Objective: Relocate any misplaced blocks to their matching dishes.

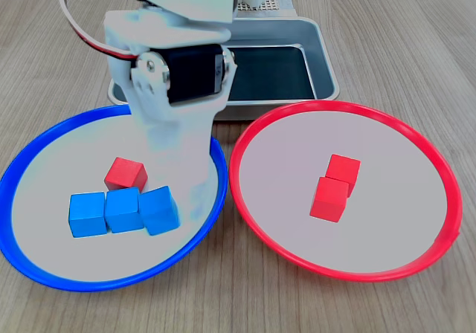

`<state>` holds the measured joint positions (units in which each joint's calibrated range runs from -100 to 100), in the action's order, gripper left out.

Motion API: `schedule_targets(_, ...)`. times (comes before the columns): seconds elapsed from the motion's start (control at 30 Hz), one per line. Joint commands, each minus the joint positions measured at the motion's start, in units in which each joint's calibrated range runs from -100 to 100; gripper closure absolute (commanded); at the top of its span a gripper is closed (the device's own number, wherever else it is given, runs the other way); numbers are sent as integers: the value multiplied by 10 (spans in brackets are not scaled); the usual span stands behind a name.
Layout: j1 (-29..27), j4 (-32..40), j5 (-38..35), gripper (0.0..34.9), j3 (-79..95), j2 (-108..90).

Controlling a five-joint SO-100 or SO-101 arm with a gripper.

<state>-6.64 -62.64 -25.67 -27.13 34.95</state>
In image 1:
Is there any red cube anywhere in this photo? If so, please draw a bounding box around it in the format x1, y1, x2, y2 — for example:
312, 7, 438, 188
309, 175, 350, 223
325, 153, 361, 197
103, 157, 149, 192

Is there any blue cube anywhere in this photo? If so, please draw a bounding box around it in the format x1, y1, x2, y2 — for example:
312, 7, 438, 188
68, 192, 109, 239
104, 187, 145, 234
138, 185, 181, 236

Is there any black tray mat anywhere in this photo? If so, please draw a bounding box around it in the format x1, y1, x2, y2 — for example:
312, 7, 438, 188
226, 45, 317, 101

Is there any steel tray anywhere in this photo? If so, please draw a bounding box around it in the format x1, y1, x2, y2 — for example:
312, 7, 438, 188
107, 16, 341, 121

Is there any blue-rimmed white plate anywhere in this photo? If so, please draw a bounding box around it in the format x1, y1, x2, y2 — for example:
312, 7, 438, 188
0, 104, 228, 293

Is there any red-rimmed white plate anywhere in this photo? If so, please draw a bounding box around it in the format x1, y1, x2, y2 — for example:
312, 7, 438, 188
228, 100, 463, 283

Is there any pale perforated base plate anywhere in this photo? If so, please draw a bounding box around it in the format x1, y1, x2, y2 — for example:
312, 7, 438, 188
236, 0, 295, 13

